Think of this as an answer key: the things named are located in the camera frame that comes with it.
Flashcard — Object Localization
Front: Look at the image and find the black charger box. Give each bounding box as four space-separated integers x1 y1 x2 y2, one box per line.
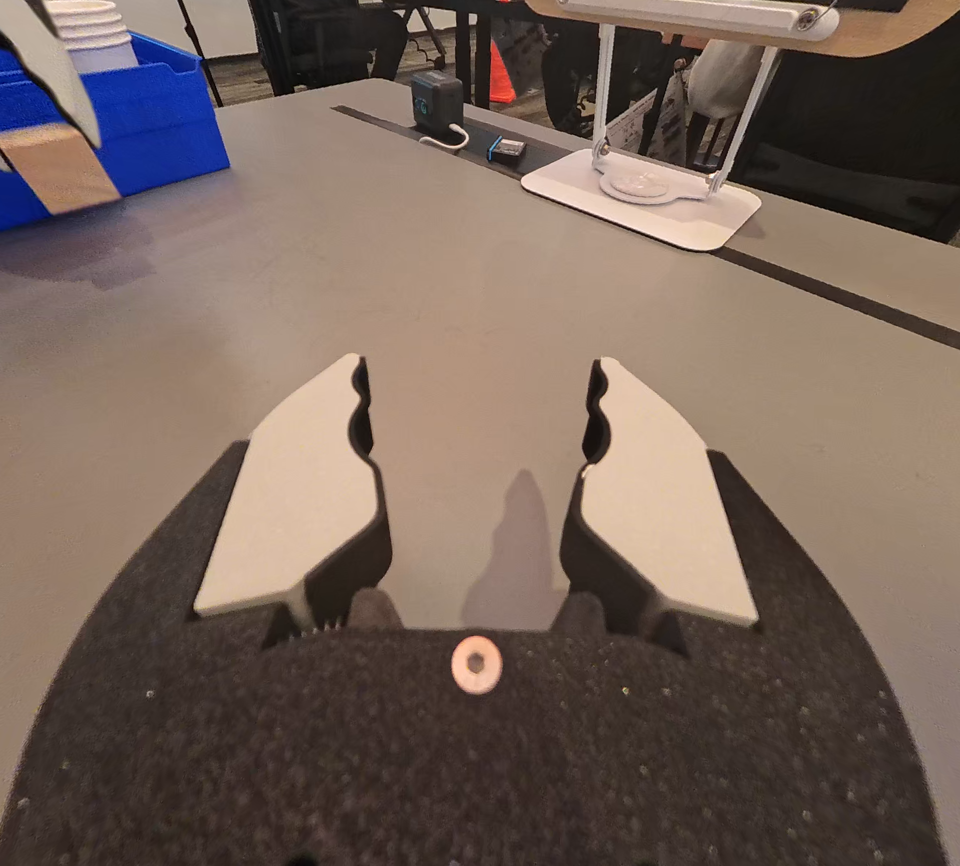
409 71 466 134

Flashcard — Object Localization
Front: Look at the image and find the white document stand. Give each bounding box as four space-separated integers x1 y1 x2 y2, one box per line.
513 0 960 254

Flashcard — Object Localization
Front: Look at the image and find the black table cable channel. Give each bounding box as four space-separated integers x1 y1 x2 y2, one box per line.
330 103 960 350

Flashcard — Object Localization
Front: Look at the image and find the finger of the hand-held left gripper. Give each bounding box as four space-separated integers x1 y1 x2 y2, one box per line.
0 0 104 149

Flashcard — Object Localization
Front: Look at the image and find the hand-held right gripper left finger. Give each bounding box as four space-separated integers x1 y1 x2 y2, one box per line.
192 352 395 618

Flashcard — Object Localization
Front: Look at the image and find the orange traffic cone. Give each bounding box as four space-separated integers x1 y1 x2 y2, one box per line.
487 40 519 106

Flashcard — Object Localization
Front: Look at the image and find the wooden cube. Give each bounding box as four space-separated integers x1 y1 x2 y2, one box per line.
0 126 123 216

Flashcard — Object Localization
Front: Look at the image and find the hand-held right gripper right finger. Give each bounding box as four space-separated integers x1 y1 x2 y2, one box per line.
558 356 760 635

